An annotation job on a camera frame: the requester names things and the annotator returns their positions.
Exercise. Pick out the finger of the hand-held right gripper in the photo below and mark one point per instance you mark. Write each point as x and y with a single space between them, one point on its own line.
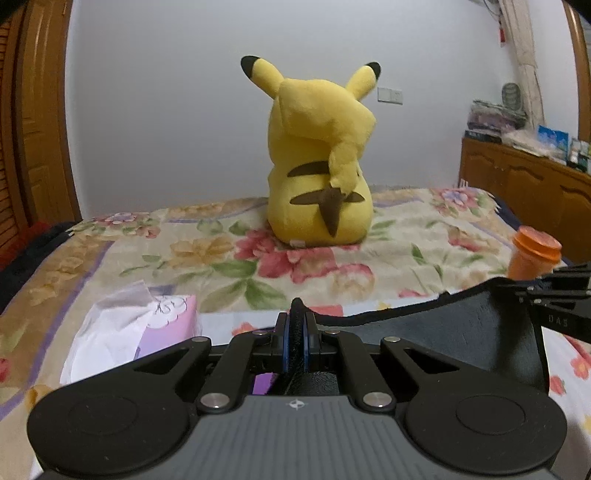
561 277

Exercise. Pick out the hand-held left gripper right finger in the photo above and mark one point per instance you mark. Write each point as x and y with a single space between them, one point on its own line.
306 344

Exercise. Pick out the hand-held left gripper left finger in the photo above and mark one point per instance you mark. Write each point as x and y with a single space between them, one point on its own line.
286 344

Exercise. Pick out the black towel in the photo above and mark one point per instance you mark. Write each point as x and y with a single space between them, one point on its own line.
461 323

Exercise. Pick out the orange cup with lid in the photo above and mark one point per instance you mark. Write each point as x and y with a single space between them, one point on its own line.
531 256

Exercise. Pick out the wooden cabinet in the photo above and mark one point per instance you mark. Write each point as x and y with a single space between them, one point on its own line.
517 180

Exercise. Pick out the floral blanket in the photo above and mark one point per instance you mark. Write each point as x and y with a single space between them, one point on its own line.
207 258

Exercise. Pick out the pink tissue box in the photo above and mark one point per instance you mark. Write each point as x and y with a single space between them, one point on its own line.
171 318

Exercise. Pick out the blue picture box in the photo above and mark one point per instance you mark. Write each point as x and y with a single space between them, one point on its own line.
553 141

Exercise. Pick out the stack of folded clothes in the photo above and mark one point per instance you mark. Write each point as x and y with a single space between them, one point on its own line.
494 117

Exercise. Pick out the yellow plush toy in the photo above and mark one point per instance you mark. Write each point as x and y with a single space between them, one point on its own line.
318 161

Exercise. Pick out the small grey fan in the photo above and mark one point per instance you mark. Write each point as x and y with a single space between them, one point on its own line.
510 94

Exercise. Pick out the beige curtain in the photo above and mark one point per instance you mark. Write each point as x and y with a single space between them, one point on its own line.
521 50

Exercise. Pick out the dark blue bedding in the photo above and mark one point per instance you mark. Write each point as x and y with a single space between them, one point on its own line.
23 277

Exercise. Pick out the wooden wardrobe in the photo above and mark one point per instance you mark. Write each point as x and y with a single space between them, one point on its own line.
37 115

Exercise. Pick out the wooden door frame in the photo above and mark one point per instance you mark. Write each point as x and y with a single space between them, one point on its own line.
579 69

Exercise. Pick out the white wall switch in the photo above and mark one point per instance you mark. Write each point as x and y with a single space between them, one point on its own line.
389 95

